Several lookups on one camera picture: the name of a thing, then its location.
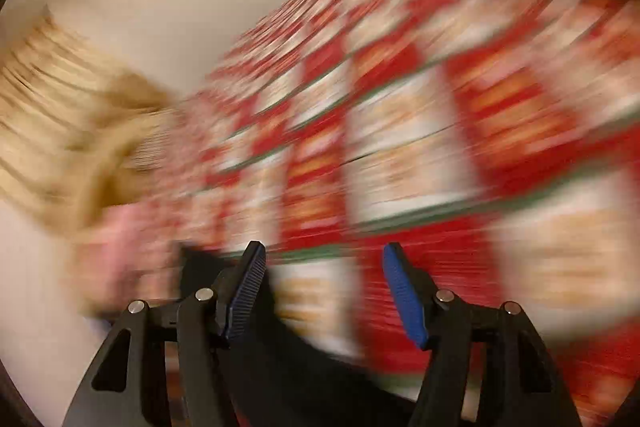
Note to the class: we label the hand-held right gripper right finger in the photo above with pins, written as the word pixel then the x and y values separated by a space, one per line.
pixel 406 302

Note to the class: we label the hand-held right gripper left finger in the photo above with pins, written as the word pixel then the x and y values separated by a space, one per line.
pixel 247 294

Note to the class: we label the black pants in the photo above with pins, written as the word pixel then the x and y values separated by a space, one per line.
pixel 305 382

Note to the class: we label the red printed blanket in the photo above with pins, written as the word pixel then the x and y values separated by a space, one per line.
pixel 400 132

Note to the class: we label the tan striped object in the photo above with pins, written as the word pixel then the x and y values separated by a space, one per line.
pixel 50 107

